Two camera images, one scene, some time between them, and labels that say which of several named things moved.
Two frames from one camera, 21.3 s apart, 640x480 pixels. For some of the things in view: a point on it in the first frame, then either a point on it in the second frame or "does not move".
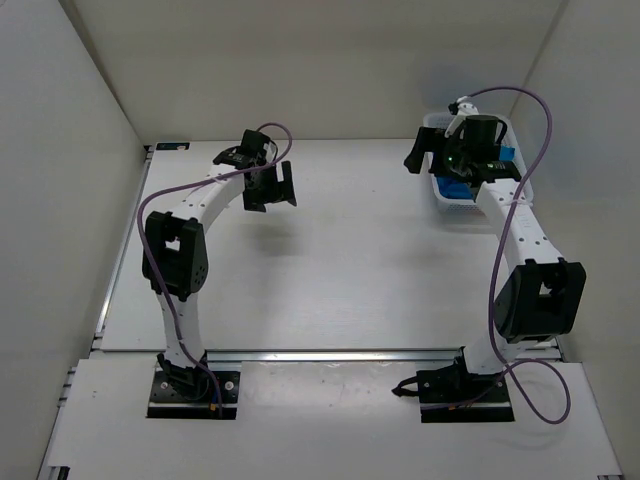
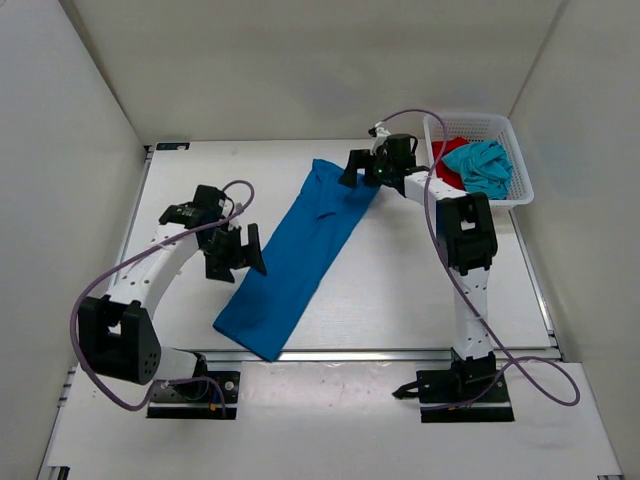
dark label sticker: (172, 145) does not move
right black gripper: (431, 140) → (361, 160)
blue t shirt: (452, 188) → (299, 264)
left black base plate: (165, 402) does not move
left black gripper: (278, 191) → (219, 269)
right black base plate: (448, 387) does not move
